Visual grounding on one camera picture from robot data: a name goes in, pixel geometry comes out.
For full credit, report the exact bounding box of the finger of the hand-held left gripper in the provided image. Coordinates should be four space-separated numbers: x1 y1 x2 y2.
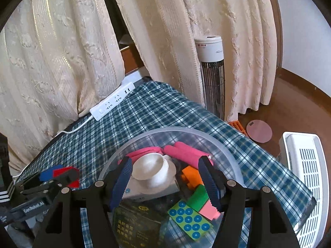
15 164 64 191
20 170 80 199

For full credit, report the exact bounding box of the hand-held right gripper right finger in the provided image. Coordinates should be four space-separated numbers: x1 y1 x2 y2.
198 155 298 248

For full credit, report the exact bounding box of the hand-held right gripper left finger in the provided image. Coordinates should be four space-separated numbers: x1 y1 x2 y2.
32 155 133 248

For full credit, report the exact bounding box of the red toy block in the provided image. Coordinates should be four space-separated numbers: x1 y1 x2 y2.
53 167 80 188

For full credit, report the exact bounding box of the green and pink block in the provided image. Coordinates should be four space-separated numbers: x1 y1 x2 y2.
187 185 220 221

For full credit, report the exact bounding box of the orange toy block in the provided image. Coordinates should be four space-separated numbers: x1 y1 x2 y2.
180 166 205 190

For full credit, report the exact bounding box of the white medicine box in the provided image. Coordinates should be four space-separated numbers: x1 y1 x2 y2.
121 178 180 200

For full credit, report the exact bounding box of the white plastic cap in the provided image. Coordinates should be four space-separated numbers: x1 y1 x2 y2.
132 153 176 188

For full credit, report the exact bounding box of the green blue-dotted block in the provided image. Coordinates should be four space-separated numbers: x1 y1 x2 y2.
168 200 214 241

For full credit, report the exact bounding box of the dark green box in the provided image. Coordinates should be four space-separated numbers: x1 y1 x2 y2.
112 199 171 248

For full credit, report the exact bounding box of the clear plastic bowl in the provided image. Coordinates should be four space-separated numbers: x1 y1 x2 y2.
97 126 245 248

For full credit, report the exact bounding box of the orange ribbed mat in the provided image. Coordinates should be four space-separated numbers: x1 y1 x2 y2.
229 119 250 137

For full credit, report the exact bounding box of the pink round scale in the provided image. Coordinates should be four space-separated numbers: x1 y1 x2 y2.
246 119 273 143

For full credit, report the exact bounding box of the white power strip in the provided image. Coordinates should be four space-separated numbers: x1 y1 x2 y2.
90 82 136 121

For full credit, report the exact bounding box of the blue plaid tablecloth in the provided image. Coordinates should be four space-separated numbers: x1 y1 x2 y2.
16 81 317 248

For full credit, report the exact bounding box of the white plastic basket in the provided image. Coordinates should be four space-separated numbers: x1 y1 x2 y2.
278 132 327 248

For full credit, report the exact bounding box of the white tower heater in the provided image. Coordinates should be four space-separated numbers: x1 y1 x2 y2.
194 36 225 120

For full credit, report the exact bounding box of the cream patterned curtain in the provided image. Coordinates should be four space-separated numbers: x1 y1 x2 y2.
0 0 127 168
106 0 278 122

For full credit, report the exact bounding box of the white power cable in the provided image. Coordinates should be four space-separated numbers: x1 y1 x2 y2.
12 114 95 179

